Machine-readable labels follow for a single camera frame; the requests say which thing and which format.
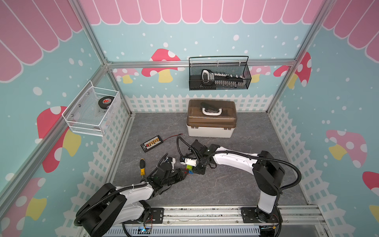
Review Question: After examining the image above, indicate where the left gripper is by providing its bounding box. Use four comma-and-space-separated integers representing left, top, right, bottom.
161, 168, 189, 187

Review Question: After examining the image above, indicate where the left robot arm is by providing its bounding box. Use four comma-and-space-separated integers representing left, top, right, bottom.
74, 155, 189, 237

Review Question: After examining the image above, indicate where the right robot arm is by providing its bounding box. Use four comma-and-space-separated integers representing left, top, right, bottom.
176, 137, 302, 223

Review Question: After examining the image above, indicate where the black charger board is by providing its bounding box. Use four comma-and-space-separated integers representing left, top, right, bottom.
141, 135, 163, 153

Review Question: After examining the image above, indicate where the brown lid storage box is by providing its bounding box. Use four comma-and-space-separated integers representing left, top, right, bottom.
186, 99, 237, 138

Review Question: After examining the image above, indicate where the green circuit board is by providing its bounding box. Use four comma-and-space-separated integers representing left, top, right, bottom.
137, 227, 152, 235

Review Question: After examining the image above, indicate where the screwdriver bit set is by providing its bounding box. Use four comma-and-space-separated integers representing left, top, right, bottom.
201, 70, 246, 88

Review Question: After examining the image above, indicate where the black tape roll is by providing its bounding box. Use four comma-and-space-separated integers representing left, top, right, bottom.
98, 96, 115, 110

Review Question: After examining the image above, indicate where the yellow handled screwdriver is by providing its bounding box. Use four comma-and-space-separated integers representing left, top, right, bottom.
139, 159, 146, 177

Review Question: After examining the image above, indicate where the red black wire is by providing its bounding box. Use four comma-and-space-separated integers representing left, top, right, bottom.
162, 133, 184, 143

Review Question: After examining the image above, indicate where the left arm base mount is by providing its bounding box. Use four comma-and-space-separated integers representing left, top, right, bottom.
124, 208, 164, 224

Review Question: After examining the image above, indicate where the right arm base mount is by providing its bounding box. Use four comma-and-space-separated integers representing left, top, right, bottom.
241, 206, 283, 224

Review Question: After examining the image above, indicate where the black wire wall basket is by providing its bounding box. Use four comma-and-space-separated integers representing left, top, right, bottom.
188, 56, 252, 90

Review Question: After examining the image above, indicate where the white wire wall basket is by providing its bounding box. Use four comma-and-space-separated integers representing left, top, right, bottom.
62, 81, 121, 137

